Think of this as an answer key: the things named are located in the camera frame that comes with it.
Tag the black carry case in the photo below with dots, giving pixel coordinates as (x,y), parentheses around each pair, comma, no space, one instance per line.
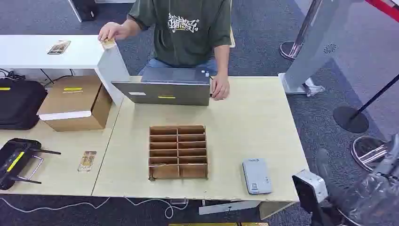
(18,104)

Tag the beige wooden panel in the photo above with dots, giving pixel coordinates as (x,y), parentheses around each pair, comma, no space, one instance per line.
(232,39)

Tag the printed card with pale border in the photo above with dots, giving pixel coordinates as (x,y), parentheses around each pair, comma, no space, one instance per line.
(108,43)

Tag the pale wooden main desk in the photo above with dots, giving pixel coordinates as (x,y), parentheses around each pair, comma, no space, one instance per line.
(249,124)

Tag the grey flat rectangular device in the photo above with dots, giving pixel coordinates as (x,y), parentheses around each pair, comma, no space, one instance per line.
(257,176)

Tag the white side table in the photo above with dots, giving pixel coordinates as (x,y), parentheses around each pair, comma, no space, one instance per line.
(46,50)

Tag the printed card with dark picture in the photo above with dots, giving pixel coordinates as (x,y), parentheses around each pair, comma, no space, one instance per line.
(59,47)

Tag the pale wooden side desk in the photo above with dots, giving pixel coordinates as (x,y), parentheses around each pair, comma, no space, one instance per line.
(62,146)

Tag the black cabinet with white frame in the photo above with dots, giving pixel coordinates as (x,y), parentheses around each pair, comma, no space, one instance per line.
(84,9)

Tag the black stanchion with black pole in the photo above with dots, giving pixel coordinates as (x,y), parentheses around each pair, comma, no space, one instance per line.
(350,120)

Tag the red barrier belt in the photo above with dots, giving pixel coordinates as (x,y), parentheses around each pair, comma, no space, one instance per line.
(382,7)

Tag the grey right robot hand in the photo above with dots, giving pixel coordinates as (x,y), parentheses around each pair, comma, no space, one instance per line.
(330,184)

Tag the clear plastic wrap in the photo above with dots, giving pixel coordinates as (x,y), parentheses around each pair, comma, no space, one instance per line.
(314,89)

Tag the chrome stanchion with wide base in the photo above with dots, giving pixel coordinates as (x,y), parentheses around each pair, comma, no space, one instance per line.
(364,149)

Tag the chrome stanchion with tall pole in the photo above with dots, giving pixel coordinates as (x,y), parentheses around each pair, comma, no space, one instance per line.
(290,50)

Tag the black remote controller with antennas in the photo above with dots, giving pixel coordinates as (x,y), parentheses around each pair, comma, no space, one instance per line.
(14,159)

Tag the person's left hand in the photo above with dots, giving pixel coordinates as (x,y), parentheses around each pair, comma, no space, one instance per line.
(220,88)

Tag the brown cardboard box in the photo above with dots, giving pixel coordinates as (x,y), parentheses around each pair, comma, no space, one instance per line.
(73,99)

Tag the person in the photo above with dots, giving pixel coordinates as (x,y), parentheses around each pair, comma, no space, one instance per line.
(187,46)

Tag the grey kiosk stand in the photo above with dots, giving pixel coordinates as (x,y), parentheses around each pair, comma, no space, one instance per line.
(318,46)

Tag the grey laptop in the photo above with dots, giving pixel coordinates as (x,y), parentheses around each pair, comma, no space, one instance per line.
(168,92)

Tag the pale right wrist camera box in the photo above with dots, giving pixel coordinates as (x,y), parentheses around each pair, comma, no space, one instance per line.
(309,187)

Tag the wooden card slot box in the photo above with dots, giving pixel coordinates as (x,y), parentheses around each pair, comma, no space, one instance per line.
(178,171)

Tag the printed card in clear sleeve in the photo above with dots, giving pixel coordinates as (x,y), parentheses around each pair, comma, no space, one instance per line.
(87,161)

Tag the person's right hand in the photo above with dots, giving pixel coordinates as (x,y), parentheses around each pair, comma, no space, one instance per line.
(110,31)

